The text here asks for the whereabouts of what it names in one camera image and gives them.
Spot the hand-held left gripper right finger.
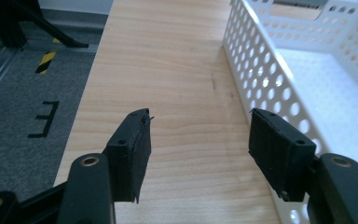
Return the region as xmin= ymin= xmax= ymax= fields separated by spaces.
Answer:
xmin=248 ymin=107 xmax=358 ymax=224

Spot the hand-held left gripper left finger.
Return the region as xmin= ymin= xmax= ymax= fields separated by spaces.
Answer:
xmin=57 ymin=107 xmax=153 ymax=224

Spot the white perforated plastic basket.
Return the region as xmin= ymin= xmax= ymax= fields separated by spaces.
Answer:
xmin=222 ymin=0 xmax=358 ymax=224

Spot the black tape floor mark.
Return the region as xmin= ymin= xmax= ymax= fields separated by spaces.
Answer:
xmin=27 ymin=100 xmax=61 ymax=139

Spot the yellow black hazard tape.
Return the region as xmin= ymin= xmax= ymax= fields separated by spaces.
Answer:
xmin=34 ymin=37 xmax=62 ymax=76

